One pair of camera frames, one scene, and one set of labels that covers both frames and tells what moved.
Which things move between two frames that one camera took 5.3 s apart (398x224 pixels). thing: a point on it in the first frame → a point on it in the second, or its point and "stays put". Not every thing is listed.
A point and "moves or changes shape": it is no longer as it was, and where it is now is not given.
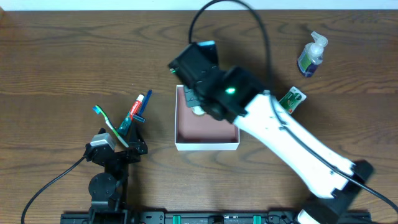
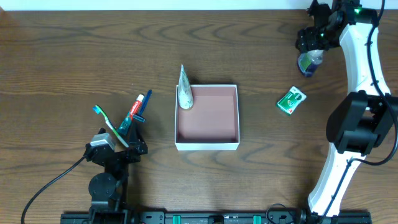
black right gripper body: x=191 y=97 → x=311 y=42
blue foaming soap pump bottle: x=311 y=56 stays put
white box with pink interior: x=196 y=132 stays put
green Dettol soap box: x=292 y=99 stays put
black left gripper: x=123 y=154 stays put
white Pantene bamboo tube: x=198 y=110 moves or changes shape
